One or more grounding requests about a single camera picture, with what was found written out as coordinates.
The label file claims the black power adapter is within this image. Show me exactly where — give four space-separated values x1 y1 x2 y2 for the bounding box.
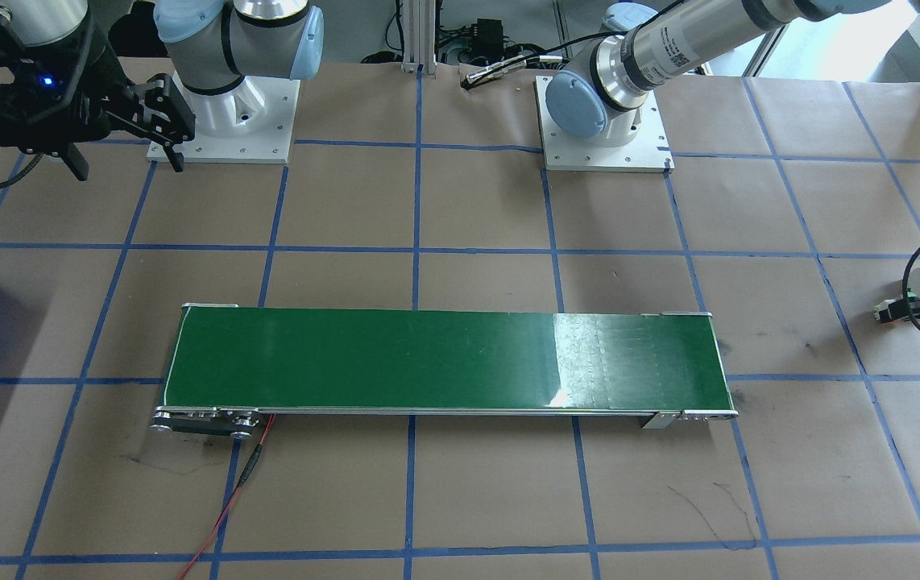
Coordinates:
468 20 509 51

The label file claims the green belt conveyor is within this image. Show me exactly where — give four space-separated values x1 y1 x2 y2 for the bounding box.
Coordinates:
150 303 739 440

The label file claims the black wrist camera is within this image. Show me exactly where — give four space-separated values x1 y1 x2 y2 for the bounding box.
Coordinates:
0 52 66 152

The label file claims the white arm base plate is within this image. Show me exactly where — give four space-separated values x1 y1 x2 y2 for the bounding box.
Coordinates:
146 77 301 166
535 74 674 174

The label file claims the silver wrapped cable bundle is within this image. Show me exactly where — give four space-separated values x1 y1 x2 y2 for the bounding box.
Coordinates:
460 55 566 89

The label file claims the red black conveyor cable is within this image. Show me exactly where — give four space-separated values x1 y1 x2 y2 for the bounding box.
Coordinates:
176 412 276 580

